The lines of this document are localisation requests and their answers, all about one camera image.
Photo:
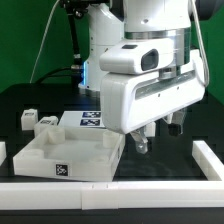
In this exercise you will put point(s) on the white sheet with tags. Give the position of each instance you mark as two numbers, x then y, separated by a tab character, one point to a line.
81	119

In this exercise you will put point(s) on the white left fence piece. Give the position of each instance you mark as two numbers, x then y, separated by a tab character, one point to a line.
2	152

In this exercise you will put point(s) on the white square tabletop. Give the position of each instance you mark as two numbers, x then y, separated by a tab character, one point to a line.
80	154

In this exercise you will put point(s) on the white front fence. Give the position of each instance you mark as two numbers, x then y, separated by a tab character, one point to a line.
116	195

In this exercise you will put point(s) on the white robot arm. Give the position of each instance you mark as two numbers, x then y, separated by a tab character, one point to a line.
111	21

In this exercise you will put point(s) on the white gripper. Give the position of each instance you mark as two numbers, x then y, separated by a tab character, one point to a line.
131	102

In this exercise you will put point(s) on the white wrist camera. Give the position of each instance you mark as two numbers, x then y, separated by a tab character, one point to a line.
136	57

